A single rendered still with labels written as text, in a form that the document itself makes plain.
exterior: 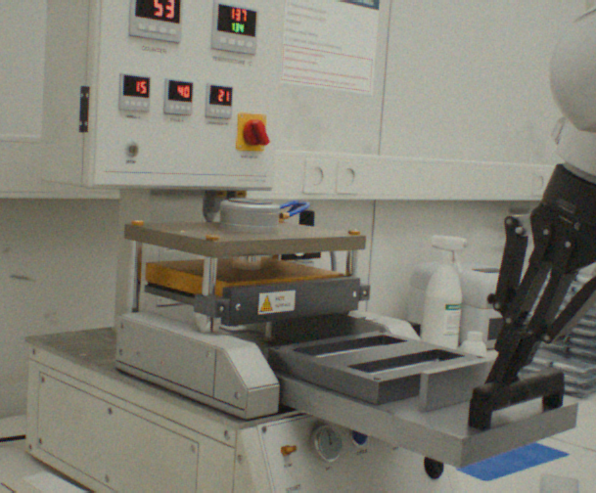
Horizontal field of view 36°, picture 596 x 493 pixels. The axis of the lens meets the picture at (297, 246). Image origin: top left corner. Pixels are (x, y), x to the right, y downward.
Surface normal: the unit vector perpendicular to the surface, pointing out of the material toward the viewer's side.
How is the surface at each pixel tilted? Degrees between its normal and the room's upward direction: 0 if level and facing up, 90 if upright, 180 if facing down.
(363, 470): 65
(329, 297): 90
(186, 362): 90
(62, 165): 90
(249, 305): 90
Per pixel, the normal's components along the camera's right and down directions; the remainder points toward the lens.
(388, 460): 0.67, -0.30
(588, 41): -0.76, -0.33
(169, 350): -0.71, 0.04
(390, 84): 0.71, 0.13
